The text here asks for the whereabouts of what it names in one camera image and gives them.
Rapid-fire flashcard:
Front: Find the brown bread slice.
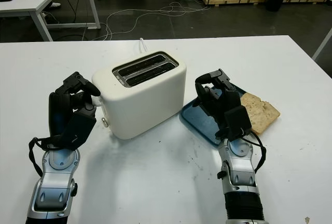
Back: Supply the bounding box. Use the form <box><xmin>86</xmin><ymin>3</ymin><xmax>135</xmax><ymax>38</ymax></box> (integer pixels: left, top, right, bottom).
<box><xmin>240</xmin><ymin>92</ymin><xmax>281</xmax><ymax>135</ymax></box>

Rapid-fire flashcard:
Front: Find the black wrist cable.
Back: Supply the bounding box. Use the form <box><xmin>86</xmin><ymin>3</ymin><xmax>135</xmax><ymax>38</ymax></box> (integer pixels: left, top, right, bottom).
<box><xmin>241</xmin><ymin>130</ymin><xmax>267</xmax><ymax>173</ymax></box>
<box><xmin>27</xmin><ymin>135</ymin><xmax>78</xmax><ymax>177</ymax></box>

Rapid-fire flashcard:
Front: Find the white table leg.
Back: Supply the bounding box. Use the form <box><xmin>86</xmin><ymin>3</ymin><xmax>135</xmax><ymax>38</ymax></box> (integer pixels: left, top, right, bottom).
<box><xmin>312</xmin><ymin>26</ymin><xmax>332</xmax><ymax>61</ymax></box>

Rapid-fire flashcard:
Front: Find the white toaster power cord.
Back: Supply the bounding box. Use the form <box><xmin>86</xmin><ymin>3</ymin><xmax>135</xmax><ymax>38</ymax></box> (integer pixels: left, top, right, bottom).
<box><xmin>137</xmin><ymin>37</ymin><xmax>147</xmax><ymax>53</ymax></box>

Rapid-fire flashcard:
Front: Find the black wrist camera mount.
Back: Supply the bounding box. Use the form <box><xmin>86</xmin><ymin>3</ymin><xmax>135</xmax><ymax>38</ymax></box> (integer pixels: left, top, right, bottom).
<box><xmin>58</xmin><ymin>109</ymin><xmax>97</xmax><ymax>151</ymax></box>
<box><xmin>223</xmin><ymin>105</ymin><xmax>253</xmax><ymax>141</ymax></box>

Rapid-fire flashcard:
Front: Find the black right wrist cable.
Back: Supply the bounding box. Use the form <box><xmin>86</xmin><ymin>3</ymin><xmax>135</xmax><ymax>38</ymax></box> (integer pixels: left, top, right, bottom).
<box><xmin>241</xmin><ymin>130</ymin><xmax>267</xmax><ymax>173</ymax></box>

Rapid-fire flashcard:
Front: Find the white floor cable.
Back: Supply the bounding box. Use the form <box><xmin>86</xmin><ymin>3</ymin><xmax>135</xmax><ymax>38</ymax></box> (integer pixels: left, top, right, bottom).
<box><xmin>100</xmin><ymin>0</ymin><xmax>211</xmax><ymax>40</ymax></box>

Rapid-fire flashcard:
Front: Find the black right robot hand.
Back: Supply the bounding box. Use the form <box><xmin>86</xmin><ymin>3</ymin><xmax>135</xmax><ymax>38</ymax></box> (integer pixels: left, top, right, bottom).
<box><xmin>194</xmin><ymin>68</ymin><xmax>244</xmax><ymax>132</ymax></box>

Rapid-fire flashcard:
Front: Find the white two-slot toaster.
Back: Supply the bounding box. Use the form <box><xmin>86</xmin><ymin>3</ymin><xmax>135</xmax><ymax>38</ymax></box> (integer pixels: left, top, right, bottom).
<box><xmin>91</xmin><ymin>50</ymin><xmax>187</xmax><ymax>141</ymax></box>

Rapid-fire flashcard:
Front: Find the blue plastic tray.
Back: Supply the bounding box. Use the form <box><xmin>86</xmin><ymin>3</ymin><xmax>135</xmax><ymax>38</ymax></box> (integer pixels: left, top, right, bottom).
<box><xmin>180</xmin><ymin>82</ymin><xmax>246</xmax><ymax>146</ymax></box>

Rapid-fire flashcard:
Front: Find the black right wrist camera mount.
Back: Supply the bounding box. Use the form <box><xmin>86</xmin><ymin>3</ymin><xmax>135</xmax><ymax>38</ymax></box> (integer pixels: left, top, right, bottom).
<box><xmin>223</xmin><ymin>105</ymin><xmax>253</xmax><ymax>141</ymax></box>

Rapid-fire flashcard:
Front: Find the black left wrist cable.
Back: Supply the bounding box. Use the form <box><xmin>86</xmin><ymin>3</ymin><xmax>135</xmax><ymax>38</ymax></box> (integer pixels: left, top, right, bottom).
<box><xmin>27</xmin><ymin>135</ymin><xmax>78</xmax><ymax>177</ymax></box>

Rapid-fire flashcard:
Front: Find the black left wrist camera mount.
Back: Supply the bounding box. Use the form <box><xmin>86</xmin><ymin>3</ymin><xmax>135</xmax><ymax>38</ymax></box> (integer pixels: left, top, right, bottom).
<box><xmin>58</xmin><ymin>109</ymin><xmax>97</xmax><ymax>151</ymax></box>

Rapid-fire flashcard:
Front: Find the translucent white toaster lever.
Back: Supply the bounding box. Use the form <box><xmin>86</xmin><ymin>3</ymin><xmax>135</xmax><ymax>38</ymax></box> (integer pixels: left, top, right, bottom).
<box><xmin>91</xmin><ymin>96</ymin><xmax>105</xmax><ymax>107</ymax></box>

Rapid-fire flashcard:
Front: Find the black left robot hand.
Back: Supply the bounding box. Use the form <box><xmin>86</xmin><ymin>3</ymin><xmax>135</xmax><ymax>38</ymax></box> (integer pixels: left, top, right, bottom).
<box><xmin>48</xmin><ymin>71</ymin><xmax>102</xmax><ymax>139</ymax></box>

